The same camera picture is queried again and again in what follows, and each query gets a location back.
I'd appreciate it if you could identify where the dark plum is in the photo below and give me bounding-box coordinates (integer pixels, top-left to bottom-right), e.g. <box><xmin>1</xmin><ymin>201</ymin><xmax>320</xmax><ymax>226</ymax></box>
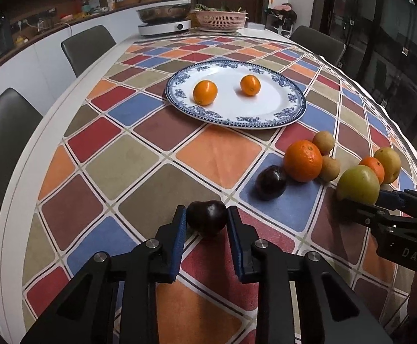
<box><xmin>254</xmin><ymin>165</ymin><xmax>287</xmax><ymax>201</ymax></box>
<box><xmin>186</xmin><ymin>200</ymin><xmax>228</xmax><ymax>237</ymax></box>

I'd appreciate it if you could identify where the small orange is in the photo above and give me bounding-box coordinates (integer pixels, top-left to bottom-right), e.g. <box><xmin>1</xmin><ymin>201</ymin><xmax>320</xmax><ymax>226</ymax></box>
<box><xmin>240</xmin><ymin>75</ymin><xmax>261</xmax><ymax>97</ymax></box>
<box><xmin>358</xmin><ymin>156</ymin><xmax>385</xmax><ymax>185</ymax></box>

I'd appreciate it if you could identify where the large orange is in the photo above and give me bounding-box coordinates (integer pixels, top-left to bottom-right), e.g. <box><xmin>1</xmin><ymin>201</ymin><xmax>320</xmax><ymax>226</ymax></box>
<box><xmin>284</xmin><ymin>140</ymin><xmax>323</xmax><ymax>183</ymax></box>
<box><xmin>193</xmin><ymin>80</ymin><xmax>218</xmax><ymax>106</ymax></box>

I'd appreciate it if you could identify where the white kitchen counter cabinet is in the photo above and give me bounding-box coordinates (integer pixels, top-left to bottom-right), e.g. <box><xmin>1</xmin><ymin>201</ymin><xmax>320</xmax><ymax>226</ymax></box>
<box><xmin>0</xmin><ymin>0</ymin><xmax>192</xmax><ymax>116</ymax></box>

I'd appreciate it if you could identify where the large green pomelo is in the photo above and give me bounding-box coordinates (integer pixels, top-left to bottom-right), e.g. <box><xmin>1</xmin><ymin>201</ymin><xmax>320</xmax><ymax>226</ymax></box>
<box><xmin>336</xmin><ymin>165</ymin><xmax>380</xmax><ymax>205</ymax></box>

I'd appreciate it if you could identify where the yellow pear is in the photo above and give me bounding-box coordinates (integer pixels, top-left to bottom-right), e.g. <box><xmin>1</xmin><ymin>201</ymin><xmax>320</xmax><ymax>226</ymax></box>
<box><xmin>374</xmin><ymin>147</ymin><xmax>402</xmax><ymax>184</ymax></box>

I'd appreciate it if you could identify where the small orange behind pomelo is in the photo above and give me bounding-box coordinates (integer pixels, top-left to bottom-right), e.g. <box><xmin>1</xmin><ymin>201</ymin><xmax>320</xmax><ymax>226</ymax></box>
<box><xmin>358</xmin><ymin>156</ymin><xmax>385</xmax><ymax>185</ymax></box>

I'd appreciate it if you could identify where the brown kiwi near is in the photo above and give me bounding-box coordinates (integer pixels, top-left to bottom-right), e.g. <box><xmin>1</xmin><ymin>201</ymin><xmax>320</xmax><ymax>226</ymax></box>
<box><xmin>319</xmin><ymin>155</ymin><xmax>341</xmax><ymax>183</ymax></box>

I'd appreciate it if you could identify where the brown kiwi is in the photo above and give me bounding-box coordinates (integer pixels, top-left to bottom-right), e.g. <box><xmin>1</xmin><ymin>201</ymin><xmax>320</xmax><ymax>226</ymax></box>
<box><xmin>319</xmin><ymin>155</ymin><xmax>341</xmax><ymax>183</ymax></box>
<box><xmin>312</xmin><ymin>130</ymin><xmax>335</xmax><ymax>155</ymax></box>

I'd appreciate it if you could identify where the brown kiwi far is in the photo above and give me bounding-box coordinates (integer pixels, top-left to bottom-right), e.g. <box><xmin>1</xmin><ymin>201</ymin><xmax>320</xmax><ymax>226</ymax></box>
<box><xmin>312</xmin><ymin>130</ymin><xmax>335</xmax><ymax>155</ymax></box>

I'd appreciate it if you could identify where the blue white porcelain plate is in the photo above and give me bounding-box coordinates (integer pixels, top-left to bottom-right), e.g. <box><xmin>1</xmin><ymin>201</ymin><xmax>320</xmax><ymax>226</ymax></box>
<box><xmin>164</xmin><ymin>60</ymin><xmax>306</xmax><ymax>130</ymax></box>

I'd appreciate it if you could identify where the colourful checkered tablecloth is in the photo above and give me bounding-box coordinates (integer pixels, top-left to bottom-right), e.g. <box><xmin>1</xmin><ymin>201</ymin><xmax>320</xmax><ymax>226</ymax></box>
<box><xmin>21</xmin><ymin>36</ymin><xmax>417</xmax><ymax>330</ymax></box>

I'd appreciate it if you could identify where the grey chair right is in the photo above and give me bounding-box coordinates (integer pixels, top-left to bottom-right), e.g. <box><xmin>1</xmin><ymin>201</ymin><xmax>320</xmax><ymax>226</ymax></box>
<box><xmin>290</xmin><ymin>26</ymin><xmax>346</xmax><ymax>66</ymax></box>

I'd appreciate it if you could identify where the grey chair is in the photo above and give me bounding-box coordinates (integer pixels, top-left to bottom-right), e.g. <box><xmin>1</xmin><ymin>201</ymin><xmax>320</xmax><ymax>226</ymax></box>
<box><xmin>61</xmin><ymin>25</ymin><xmax>116</xmax><ymax>77</ymax></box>
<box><xmin>290</xmin><ymin>26</ymin><xmax>346</xmax><ymax>66</ymax></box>
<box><xmin>0</xmin><ymin>88</ymin><xmax>42</xmax><ymax>204</ymax></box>

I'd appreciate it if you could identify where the grey chair near left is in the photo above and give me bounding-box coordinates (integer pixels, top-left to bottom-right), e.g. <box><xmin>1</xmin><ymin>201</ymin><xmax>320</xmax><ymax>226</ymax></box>
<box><xmin>0</xmin><ymin>88</ymin><xmax>42</xmax><ymax>204</ymax></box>

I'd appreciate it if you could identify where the pink basket with vegetables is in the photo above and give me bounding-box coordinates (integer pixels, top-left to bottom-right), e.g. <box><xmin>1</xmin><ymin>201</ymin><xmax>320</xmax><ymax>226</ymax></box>
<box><xmin>192</xmin><ymin>4</ymin><xmax>248</xmax><ymax>32</ymax></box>

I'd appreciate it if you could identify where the grey chair far left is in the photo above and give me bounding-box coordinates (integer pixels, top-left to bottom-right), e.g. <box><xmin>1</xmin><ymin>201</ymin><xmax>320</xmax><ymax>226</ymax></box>
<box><xmin>61</xmin><ymin>25</ymin><xmax>116</xmax><ymax>77</ymax></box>

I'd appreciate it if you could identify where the white induction cooker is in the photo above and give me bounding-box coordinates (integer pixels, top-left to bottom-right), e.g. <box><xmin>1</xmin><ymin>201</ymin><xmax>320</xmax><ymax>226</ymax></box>
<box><xmin>138</xmin><ymin>19</ymin><xmax>191</xmax><ymax>37</ymax></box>

